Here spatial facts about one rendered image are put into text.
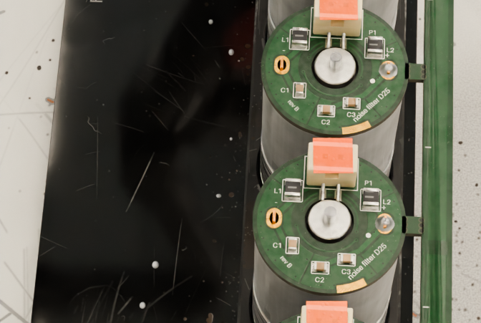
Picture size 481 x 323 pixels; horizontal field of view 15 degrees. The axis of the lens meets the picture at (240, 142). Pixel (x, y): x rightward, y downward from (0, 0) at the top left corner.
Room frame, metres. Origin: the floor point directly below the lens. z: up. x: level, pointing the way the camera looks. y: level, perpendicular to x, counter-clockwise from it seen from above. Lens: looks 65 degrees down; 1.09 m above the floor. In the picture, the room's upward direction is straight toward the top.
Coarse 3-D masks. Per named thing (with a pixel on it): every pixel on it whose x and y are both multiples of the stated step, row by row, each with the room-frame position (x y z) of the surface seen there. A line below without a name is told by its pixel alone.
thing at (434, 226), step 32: (448, 0) 0.15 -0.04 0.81; (448, 32) 0.15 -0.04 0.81; (416, 64) 0.14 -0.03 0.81; (448, 64) 0.14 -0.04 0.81; (448, 96) 0.14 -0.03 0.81; (448, 128) 0.13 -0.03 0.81; (448, 160) 0.12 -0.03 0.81; (448, 192) 0.12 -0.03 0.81; (416, 224) 0.11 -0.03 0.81; (448, 224) 0.11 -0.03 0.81; (448, 256) 0.11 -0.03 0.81; (448, 288) 0.10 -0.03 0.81; (448, 320) 0.10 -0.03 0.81
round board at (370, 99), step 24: (288, 24) 0.15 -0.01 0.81; (312, 24) 0.15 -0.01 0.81; (384, 24) 0.15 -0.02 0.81; (264, 48) 0.14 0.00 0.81; (288, 48) 0.14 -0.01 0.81; (312, 48) 0.14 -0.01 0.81; (360, 48) 0.14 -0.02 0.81; (384, 48) 0.14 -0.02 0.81; (264, 72) 0.14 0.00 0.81; (288, 72) 0.14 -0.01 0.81; (360, 72) 0.14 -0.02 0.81; (408, 72) 0.14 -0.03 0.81; (288, 96) 0.14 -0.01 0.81; (312, 96) 0.14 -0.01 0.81; (336, 96) 0.14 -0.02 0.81; (360, 96) 0.14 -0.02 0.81; (384, 96) 0.14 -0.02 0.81; (288, 120) 0.13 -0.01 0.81; (312, 120) 0.13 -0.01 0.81; (336, 120) 0.13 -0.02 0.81; (360, 120) 0.13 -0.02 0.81; (384, 120) 0.13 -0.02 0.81
